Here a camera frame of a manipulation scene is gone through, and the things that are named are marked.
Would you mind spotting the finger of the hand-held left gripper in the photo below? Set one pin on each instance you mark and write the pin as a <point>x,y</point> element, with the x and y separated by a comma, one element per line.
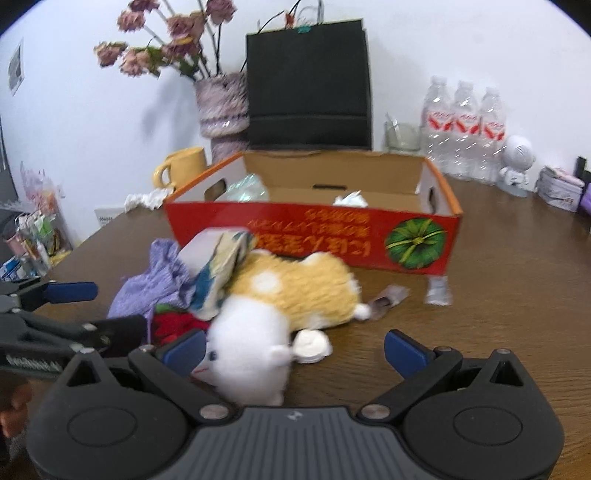
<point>117,328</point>
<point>69,291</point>

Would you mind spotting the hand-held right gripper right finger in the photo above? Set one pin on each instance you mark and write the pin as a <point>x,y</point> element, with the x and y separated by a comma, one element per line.
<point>405,354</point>

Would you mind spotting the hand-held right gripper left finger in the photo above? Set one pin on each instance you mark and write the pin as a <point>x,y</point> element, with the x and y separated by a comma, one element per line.
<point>184,353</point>

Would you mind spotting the red fabric rose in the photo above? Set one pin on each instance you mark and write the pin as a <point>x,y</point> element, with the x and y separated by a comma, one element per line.
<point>178,323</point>

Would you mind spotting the purple cloth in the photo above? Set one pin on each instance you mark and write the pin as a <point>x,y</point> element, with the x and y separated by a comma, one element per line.
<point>147,281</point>

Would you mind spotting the small brown wrapper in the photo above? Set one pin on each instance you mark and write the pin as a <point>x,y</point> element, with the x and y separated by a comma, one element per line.
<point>388,300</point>

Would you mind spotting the small clear packet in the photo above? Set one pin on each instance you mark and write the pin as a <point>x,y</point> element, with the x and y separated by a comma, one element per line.
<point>437,290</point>

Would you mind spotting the yellow and white plush toy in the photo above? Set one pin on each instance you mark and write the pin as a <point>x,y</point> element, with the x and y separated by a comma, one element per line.
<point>286,286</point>

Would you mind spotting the red cardboard box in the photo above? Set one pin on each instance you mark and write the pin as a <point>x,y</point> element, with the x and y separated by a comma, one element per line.
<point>323,240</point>

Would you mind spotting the person's left hand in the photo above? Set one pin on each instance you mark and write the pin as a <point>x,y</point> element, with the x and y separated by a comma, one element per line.
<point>13,408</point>

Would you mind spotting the cluttered organizer with small goods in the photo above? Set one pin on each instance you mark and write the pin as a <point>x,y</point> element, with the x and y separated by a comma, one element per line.
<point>34,230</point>

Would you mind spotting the white booklet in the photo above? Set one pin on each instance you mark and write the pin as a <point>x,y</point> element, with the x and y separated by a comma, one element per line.
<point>108,216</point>

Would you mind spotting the white crumpled tissue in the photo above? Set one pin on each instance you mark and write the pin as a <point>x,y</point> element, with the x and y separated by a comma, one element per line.
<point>351,200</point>
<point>147,199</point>

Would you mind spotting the yellow mug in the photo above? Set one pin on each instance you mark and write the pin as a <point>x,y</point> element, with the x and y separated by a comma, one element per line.
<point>187,168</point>

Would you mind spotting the clear green plastic bag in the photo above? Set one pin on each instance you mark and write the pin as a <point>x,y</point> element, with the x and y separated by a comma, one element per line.
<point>247,189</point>

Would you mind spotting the glass cup with spoon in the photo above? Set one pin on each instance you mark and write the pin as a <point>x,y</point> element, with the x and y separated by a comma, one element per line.
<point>402,136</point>

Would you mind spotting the printed tin box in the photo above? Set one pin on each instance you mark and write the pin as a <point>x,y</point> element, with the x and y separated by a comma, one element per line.
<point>558,191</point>

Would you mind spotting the white robot figure speaker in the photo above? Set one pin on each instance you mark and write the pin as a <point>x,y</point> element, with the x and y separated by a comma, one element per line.
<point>518,159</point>

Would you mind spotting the purple tissue pack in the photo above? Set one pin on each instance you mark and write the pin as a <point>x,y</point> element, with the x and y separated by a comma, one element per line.
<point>586,201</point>

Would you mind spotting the pink mottled vase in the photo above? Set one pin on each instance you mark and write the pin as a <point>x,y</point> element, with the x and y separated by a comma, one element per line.
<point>221,106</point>

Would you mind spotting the black small box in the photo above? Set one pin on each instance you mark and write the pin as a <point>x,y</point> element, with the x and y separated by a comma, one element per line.
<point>582,170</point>

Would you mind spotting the black paper bag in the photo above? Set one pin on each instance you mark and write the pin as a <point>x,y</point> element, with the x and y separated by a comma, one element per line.
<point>308,87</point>

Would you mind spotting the dried pink roses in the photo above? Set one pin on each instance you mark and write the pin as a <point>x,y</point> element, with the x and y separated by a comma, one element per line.
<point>180,27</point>

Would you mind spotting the green binder clip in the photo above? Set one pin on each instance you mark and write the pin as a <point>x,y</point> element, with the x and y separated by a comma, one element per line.
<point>303,29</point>

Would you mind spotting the paper sheet on wall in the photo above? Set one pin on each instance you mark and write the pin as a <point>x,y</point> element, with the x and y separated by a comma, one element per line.
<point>16,67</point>

